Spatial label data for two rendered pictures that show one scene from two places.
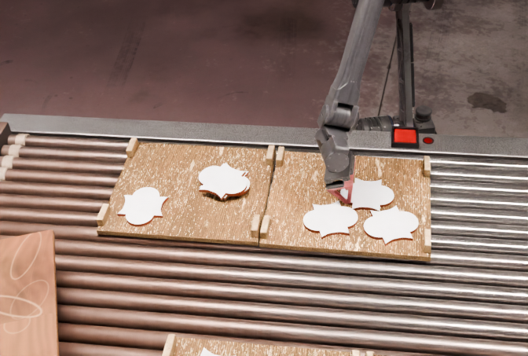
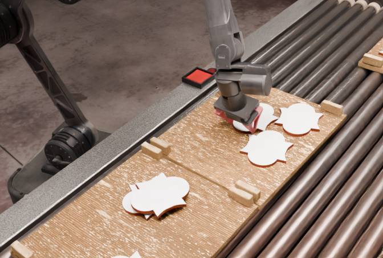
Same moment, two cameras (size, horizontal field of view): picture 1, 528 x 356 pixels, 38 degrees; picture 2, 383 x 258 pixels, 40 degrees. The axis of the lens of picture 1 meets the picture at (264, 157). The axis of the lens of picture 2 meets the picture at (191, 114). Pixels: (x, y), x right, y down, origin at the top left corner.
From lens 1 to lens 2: 1.34 m
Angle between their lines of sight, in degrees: 45
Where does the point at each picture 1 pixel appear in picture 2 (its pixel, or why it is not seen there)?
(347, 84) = (229, 13)
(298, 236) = (271, 176)
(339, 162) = (268, 82)
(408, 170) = not seen: hidden behind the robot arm
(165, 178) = (100, 243)
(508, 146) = (252, 43)
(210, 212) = (188, 225)
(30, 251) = not seen: outside the picture
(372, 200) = (263, 116)
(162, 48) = not seen: outside the picture
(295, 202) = (225, 161)
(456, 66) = (20, 94)
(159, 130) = (11, 224)
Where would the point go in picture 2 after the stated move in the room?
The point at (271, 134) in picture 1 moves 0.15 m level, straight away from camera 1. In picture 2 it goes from (113, 146) to (69, 130)
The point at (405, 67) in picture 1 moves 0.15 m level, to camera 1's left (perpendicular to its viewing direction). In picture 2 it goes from (57, 79) to (33, 97)
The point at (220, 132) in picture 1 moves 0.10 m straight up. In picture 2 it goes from (69, 177) to (61, 147)
